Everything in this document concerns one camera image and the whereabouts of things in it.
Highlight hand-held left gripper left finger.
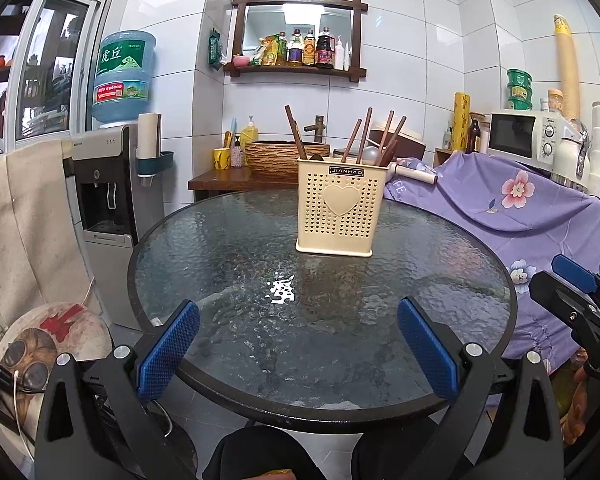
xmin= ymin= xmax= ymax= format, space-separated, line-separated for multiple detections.
xmin=35 ymin=300 xmax=201 ymax=480

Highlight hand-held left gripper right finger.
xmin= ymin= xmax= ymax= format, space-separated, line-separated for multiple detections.
xmin=397 ymin=297 xmax=566 ymax=480

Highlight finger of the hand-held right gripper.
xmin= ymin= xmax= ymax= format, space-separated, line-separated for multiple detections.
xmin=529 ymin=270 xmax=600 ymax=336
xmin=551 ymin=253 xmax=600 ymax=312

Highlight cream plastic utensil holder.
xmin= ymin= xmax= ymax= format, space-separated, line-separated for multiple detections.
xmin=295 ymin=156 xmax=387 ymax=257

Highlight person's right hand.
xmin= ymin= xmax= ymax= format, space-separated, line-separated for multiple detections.
xmin=562 ymin=365 xmax=600 ymax=443

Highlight printed stool cushion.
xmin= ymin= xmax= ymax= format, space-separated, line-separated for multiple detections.
xmin=0 ymin=302 xmax=113 ymax=436

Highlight purple floral cloth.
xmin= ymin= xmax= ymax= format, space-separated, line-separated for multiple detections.
xmin=382 ymin=152 xmax=600 ymax=361

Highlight round glass table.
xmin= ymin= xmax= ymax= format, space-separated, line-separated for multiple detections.
xmin=127 ymin=189 xmax=518 ymax=433

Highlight white kettle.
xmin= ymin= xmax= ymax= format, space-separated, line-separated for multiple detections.
xmin=551 ymin=120 xmax=592 ymax=188

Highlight person's right leg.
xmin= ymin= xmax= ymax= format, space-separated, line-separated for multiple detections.
xmin=350 ymin=427 xmax=411 ymax=480

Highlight person's leg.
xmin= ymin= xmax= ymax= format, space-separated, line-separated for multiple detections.
xmin=215 ymin=425 xmax=326 ymax=480
xmin=350 ymin=427 xmax=411 ymax=480

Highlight person's left leg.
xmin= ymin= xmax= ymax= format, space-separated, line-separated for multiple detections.
xmin=215 ymin=425 xmax=326 ymax=480

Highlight white microwave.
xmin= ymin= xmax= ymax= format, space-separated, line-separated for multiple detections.
xmin=487 ymin=109 xmax=563 ymax=171

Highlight brown glass bottle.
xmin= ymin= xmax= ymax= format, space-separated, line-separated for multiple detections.
xmin=466 ymin=117 xmax=482 ymax=155

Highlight cream pan with glass lid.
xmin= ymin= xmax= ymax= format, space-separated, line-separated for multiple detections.
xmin=332 ymin=147 xmax=439 ymax=190

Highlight wooden counter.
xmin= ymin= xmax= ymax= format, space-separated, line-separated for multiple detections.
xmin=187 ymin=167 xmax=301 ymax=206

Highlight beige cloth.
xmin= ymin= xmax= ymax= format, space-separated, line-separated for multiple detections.
xmin=0 ymin=140 xmax=101 ymax=356

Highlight yellow wrap roll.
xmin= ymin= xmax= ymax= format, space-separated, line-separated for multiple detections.
xmin=452 ymin=92 xmax=472 ymax=153

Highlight grey water dispenser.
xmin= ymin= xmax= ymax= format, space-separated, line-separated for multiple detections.
xmin=62 ymin=124 xmax=165 ymax=333

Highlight tall stack of paper cups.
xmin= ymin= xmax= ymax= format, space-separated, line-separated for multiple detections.
xmin=553 ymin=14 xmax=581 ymax=121

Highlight woven pattern basin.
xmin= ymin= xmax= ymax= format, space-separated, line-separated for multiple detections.
xmin=244 ymin=141 xmax=332 ymax=177

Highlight yellow dish soap bottle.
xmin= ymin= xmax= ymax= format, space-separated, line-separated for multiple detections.
xmin=240 ymin=115 xmax=260 ymax=145

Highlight bamboo style faucet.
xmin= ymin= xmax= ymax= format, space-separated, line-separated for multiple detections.
xmin=304 ymin=115 xmax=327 ymax=143

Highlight blue water jug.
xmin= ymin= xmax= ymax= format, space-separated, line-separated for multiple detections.
xmin=91 ymin=30 xmax=157 ymax=128

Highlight green hanging packet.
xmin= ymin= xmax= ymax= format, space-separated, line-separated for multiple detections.
xmin=208 ymin=27 xmax=226 ymax=68

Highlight white framed window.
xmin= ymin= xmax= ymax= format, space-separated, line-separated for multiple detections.
xmin=0 ymin=0 xmax=112 ymax=148

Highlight dark soy sauce bottle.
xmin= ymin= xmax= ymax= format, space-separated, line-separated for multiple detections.
xmin=315 ymin=26 xmax=335 ymax=68

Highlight purple label bottle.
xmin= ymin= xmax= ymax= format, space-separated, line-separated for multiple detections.
xmin=287 ymin=27 xmax=303 ymax=66

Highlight wooden framed mirror shelf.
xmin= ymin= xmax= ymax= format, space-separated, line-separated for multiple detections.
xmin=224 ymin=0 xmax=368 ymax=83

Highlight white cable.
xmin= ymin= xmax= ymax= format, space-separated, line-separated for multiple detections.
xmin=10 ymin=367 xmax=37 ymax=461

